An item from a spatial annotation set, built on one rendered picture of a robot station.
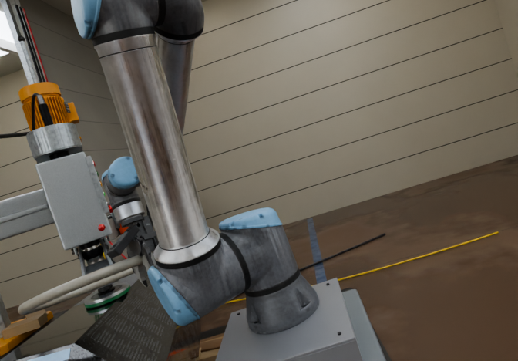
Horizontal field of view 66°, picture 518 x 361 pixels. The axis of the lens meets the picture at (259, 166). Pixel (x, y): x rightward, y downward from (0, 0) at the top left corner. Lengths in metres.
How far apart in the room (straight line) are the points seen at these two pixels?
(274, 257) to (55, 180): 1.32
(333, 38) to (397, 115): 1.63
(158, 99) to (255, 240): 0.39
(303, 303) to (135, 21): 0.72
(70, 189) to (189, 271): 1.26
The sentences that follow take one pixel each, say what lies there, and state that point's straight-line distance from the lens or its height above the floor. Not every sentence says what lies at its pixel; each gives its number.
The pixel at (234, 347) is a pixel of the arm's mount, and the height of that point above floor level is 0.91.
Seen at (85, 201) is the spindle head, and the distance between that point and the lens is 2.04.
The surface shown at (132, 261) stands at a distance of 1.28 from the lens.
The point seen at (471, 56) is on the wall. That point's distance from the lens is 7.37.
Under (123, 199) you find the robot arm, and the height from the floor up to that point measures 1.32.
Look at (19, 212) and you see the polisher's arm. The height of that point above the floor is 1.42.
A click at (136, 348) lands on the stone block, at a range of 1.83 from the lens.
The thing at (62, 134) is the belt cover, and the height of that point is 1.68.
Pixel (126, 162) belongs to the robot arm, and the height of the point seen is 1.41.
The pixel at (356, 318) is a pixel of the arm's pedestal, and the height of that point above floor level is 0.85.
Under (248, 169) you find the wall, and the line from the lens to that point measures 6.75.
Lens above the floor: 1.33
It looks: 2 degrees down
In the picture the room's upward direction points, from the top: 18 degrees counter-clockwise
